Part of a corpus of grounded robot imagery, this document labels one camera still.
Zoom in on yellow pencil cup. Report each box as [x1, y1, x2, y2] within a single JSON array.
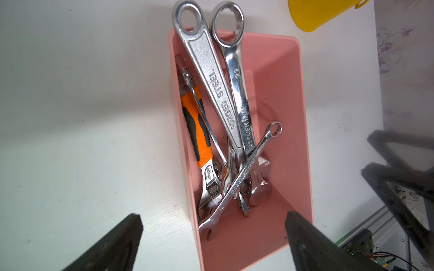
[[288, 0, 369, 32]]

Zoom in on small combination wrench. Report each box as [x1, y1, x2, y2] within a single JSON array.
[[198, 121, 283, 241]]

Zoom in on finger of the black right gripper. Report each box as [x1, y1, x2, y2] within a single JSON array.
[[367, 130, 434, 176], [361, 162, 434, 268]]

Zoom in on pink plastic storage box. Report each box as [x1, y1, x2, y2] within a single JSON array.
[[168, 29, 314, 271]]

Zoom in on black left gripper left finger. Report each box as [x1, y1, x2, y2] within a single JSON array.
[[65, 213, 144, 271]]

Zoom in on thin small silver wrench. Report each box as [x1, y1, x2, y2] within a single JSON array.
[[181, 65, 227, 167]]

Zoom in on large combination wrench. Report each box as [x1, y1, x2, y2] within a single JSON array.
[[211, 1, 272, 206]]

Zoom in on large forged steel wrench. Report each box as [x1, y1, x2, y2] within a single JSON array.
[[171, 0, 252, 217]]

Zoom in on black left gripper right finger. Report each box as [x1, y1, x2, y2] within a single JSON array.
[[285, 211, 376, 271]]

